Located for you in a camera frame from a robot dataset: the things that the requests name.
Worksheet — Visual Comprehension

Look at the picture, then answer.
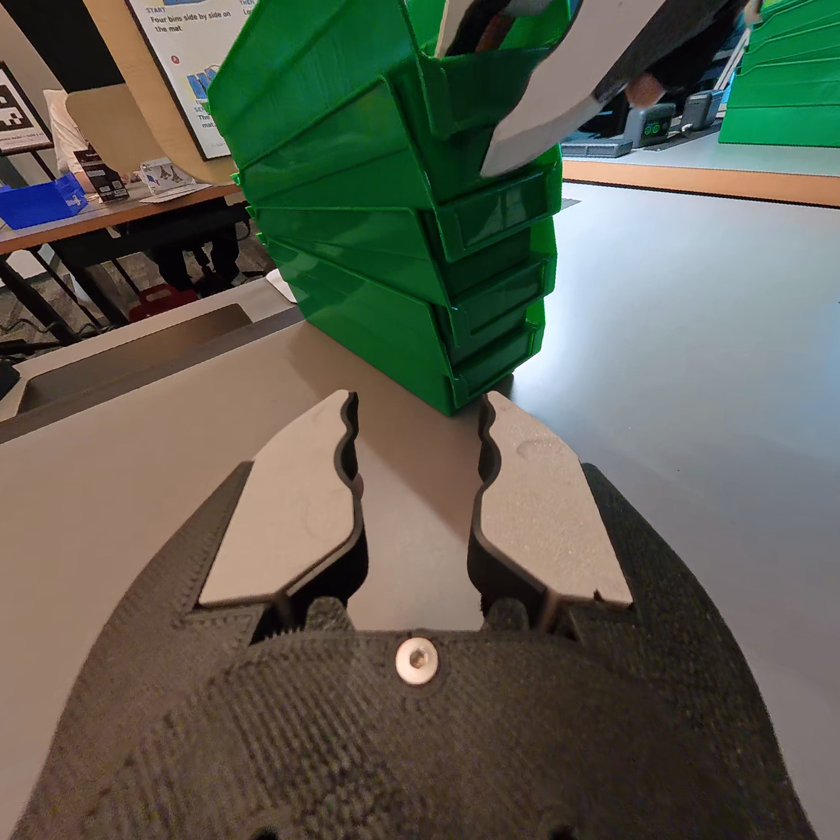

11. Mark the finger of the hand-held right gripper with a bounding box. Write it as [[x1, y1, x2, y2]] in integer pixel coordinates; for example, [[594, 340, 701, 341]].
[[478, 0, 672, 180], [433, 0, 521, 60]]

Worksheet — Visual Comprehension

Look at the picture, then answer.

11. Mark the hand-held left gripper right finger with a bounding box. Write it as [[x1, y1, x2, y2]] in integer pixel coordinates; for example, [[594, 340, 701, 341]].
[[467, 392, 635, 632]]

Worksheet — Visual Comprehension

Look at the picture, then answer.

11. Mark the grey flat case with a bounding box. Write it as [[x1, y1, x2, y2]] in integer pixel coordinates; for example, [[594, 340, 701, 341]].
[[563, 133, 635, 160]]

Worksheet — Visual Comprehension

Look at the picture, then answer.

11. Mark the black printed card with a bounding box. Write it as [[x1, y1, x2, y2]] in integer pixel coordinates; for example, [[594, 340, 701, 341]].
[[72, 149, 130, 204]]

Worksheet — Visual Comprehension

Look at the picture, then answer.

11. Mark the green plastic bin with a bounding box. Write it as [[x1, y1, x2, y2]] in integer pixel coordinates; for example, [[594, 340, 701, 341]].
[[208, 0, 573, 206], [231, 79, 565, 265], [264, 241, 547, 420], [251, 205, 559, 350]]

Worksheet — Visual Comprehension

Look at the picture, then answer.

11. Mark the blue plastic bin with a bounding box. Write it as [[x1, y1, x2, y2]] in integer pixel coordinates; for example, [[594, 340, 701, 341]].
[[0, 172, 91, 232]]

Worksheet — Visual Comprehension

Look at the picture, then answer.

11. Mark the black and white marker poster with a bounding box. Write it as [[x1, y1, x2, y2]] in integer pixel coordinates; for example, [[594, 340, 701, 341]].
[[0, 61, 55, 156]]

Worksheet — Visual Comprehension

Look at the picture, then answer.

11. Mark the grey device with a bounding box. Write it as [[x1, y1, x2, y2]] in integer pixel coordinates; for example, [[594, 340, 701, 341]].
[[622, 100, 678, 150], [681, 91, 724, 133]]

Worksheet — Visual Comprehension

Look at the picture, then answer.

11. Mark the stack of green bins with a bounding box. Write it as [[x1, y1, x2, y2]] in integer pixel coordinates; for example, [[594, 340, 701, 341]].
[[717, 0, 840, 147]]

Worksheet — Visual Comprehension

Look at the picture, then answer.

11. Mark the clear acrylic sign holder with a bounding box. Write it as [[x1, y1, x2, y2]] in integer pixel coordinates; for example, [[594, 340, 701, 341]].
[[138, 157, 214, 203]]

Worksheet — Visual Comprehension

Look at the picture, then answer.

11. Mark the brown wooden table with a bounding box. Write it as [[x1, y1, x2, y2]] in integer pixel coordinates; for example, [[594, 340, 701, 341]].
[[0, 180, 249, 342]]

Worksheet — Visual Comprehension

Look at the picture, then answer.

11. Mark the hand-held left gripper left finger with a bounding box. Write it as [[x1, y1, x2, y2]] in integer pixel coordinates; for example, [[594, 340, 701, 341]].
[[197, 390, 368, 622]]

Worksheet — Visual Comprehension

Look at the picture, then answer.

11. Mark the red bag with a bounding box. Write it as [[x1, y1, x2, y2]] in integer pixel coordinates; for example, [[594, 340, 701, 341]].
[[126, 282, 199, 324]]

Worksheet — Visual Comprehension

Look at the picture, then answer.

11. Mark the wood-edged white table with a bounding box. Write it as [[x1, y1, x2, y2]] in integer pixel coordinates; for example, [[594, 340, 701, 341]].
[[560, 126, 840, 209]]

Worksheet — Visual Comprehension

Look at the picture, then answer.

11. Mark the white instruction sheet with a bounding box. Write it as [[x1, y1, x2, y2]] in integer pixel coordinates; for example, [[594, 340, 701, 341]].
[[123, 0, 258, 163]]

